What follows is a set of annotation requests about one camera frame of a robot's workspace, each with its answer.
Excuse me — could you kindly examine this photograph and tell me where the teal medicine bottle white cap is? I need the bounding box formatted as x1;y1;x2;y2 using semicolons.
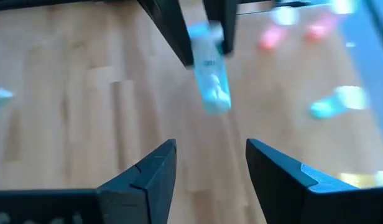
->
187;21;233;115
0;88;14;119
309;85;369;120

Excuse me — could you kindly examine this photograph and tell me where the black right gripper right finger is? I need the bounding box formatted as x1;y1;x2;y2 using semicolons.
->
245;138;363;224

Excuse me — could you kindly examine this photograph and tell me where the yellow medicine bottle white cap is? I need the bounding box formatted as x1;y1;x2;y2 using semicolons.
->
337;170;383;189

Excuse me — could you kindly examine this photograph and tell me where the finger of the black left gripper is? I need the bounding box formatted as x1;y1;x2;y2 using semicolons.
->
137;0;195;67
203;0;239;56

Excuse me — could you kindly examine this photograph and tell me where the red medicine bottle white cap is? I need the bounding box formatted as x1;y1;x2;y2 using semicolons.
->
305;0;359;43
258;6;300;51

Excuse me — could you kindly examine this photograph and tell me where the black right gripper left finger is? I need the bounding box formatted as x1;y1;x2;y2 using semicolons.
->
96;139;178;224

